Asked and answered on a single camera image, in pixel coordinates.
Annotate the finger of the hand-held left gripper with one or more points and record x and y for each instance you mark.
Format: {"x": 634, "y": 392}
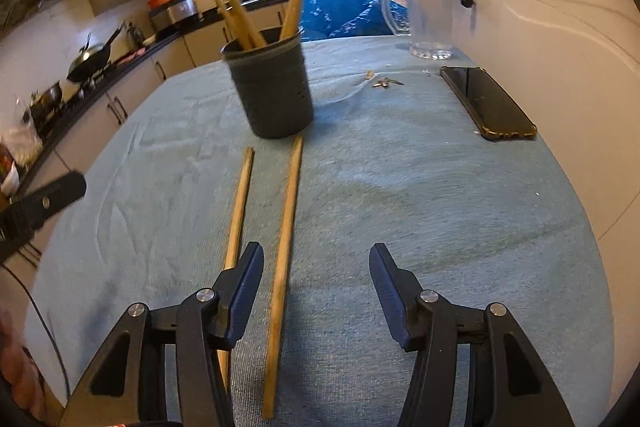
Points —
{"x": 55, "y": 197}

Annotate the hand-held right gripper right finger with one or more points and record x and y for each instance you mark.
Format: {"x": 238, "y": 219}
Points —
{"x": 390, "y": 302}

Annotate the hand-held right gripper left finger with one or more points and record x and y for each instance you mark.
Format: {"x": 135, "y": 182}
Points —
{"x": 247, "y": 297}

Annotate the dark grey perforated utensil holder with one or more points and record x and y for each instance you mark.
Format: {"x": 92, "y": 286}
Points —
{"x": 272, "y": 97}

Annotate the person's left hand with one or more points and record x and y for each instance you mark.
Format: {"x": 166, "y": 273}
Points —
{"x": 20, "y": 367}

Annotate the clear plastic bag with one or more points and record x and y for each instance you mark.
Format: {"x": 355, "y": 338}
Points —
{"x": 20, "y": 144}

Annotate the white base cabinets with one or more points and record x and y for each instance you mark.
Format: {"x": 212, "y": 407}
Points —
{"x": 90, "y": 127}

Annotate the blue-grey tablecloth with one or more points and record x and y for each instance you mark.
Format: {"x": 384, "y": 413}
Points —
{"x": 400, "y": 207}

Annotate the metal cooking pot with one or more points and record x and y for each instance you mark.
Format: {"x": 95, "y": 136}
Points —
{"x": 47, "y": 99}

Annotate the black kitchen countertop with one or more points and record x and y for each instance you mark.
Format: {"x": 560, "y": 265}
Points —
{"x": 95, "y": 89}

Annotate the black wok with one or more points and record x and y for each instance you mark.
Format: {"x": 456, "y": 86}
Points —
{"x": 87, "y": 62}

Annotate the dark kettle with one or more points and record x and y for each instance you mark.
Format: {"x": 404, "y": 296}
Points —
{"x": 135, "y": 34}

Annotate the small bunch of keys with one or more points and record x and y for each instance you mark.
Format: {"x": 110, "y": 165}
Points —
{"x": 384, "y": 82}

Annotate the black smartphone in clear case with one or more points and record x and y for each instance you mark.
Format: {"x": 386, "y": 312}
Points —
{"x": 487, "y": 102}

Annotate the silver rice cooker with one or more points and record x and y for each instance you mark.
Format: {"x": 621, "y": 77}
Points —
{"x": 181, "y": 9}

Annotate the blue plastic bag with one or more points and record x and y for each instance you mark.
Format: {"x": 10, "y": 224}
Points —
{"x": 340, "y": 12}

